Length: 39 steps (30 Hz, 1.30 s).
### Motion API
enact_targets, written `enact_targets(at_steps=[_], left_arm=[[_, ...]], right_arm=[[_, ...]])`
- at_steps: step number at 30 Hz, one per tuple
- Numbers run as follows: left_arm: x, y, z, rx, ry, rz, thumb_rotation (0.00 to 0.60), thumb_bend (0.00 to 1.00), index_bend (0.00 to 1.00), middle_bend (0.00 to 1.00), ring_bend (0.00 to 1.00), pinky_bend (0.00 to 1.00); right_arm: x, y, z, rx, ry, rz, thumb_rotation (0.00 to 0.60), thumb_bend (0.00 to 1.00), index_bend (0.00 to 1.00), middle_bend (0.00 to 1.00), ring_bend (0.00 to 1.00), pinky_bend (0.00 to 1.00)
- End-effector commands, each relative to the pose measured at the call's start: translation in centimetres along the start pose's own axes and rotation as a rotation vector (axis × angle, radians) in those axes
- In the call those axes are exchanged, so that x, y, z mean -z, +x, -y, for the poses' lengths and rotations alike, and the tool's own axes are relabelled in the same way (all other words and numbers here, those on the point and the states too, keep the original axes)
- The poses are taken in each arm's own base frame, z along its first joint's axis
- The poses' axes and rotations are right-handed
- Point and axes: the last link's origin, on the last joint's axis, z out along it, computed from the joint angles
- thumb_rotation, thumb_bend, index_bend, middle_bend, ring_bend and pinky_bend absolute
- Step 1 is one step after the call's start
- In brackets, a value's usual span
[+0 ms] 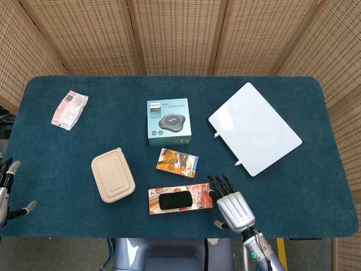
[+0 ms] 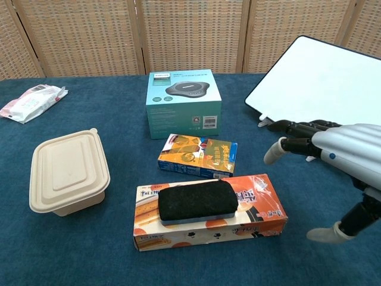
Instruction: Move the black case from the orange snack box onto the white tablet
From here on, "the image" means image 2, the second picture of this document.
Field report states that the long orange snack box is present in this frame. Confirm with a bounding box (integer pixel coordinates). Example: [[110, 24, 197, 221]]
[[133, 173, 289, 253]]

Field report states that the teal conference speaker box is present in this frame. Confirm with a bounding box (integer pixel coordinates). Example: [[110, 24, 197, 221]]
[[145, 70, 223, 140]]

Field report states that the small orange blue snack box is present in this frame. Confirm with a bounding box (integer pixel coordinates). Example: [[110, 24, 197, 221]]
[[157, 133, 239, 179]]

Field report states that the woven rattan folding screen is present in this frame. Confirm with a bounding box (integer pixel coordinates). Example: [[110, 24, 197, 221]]
[[0, 0, 381, 80]]

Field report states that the dark teal felt table cloth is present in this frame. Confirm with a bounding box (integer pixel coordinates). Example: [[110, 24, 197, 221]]
[[0, 73, 381, 286]]

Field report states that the pink white wet wipes pack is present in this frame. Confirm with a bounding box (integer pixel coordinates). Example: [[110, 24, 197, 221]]
[[0, 84, 68, 124]]

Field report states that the white plastic board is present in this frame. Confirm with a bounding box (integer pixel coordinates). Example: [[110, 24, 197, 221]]
[[244, 35, 381, 128]]

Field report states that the black rectangular object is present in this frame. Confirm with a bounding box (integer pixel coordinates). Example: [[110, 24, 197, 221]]
[[157, 179, 240, 225]]

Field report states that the beige lidded lunch container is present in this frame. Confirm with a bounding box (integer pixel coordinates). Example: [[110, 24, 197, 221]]
[[29, 128, 111, 217]]

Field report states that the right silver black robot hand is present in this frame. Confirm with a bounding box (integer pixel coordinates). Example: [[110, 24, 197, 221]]
[[263, 119, 381, 244]]

